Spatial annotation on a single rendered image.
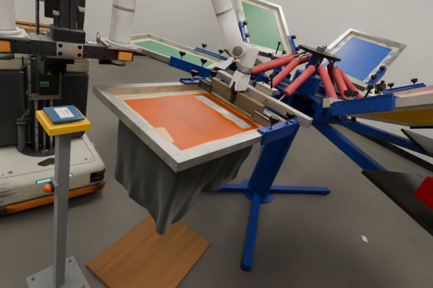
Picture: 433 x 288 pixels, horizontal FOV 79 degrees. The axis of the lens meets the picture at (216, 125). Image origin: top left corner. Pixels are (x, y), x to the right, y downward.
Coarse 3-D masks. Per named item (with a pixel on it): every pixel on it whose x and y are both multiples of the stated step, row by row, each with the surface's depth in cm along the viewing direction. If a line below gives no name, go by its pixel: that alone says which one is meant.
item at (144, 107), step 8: (168, 96) 132; (176, 96) 134; (184, 96) 138; (192, 96) 141; (208, 96) 148; (128, 104) 111; (136, 104) 113; (144, 104) 116; (152, 104) 118; (200, 104) 134; (224, 104) 144; (144, 112) 109; (152, 112) 111; (160, 112) 113; (152, 120) 105
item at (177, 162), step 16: (96, 96) 110; (112, 96) 106; (128, 112) 98; (272, 112) 144; (144, 128) 91; (160, 144) 85; (224, 144) 97; (240, 144) 103; (176, 160) 80; (192, 160) 84; (208, 160) 91
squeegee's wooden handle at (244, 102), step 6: (216, 84) 143; (222, 84) 140; (216, 90) 144; (222, 90) 141; (228, 90) 138; (222, 96) 142; (228, 96) 139; (240, 96) 134; (246, 96) 133; (234, 102) 137; (240, 102) 134; (246, 102) 132; (252, 102) 130; (258, 102) 129; (246, 108) 132; (252, 108) 130; (258, 108) 128; (264, 108) 128; (252, 114) 131
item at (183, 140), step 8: (216, 112) 131; (232, 112) 137; (160, 120) 107; (168, 120) 109; (224, 120) 125; (248, 120) 133; (168, 128) 103; (176, 128) 105; (184, 128) 107; (232, 128) 120; (240, 128) 122; (248, 128) 125; (256, 128) 127; (176, 136) 99; (184, 136) 101; (192, 136) 103; (200, 136) 105; (208, 136) 107; (216, 136) 109; (224, 136) 111; (176, 144) 94; (184, 144) 96; (192, 144) 97
